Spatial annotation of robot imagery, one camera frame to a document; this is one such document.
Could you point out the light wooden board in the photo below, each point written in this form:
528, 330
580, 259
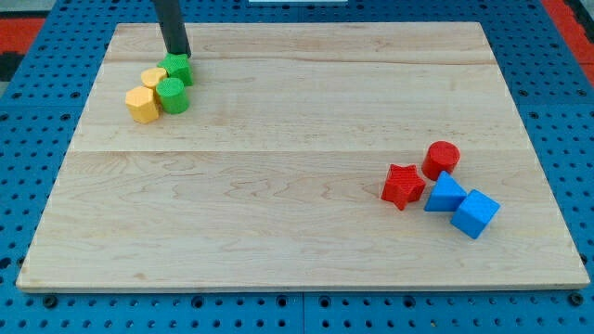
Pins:
272, 179

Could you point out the red cylinder block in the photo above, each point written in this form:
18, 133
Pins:
441, 156

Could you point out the yellow heart block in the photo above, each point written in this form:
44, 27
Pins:
150, 78

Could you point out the green cylinder block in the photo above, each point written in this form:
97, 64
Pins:
173, 96

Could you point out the green star block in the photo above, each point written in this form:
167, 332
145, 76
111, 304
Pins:
178, 66

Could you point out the yellow hexagon block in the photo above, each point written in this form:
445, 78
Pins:
142, 104

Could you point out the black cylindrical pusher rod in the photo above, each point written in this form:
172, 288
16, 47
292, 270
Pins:
172, 27

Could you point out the blue triangle block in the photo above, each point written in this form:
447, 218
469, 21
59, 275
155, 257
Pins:
446, 196

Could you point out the blue cube block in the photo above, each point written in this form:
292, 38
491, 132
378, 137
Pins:
474, 214

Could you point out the red star block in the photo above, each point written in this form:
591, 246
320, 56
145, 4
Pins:
402, 185

